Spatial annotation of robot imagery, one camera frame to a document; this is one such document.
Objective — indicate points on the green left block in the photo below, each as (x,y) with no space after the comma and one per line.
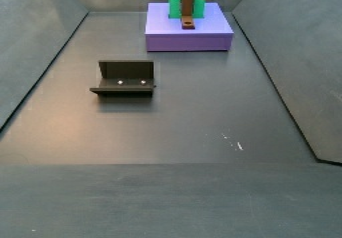
(174,9)

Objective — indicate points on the brown L-shaped bracket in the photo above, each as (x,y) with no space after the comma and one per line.
(186,14)

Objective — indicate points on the green block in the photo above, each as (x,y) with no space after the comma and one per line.
(174,9)
(198,12)

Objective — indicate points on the black angle bracket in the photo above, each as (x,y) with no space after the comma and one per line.
(125,77)

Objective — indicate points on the green right block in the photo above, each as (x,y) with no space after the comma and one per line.
(198,12)

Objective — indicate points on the purple base board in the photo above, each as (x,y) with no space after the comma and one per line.
(166,36)

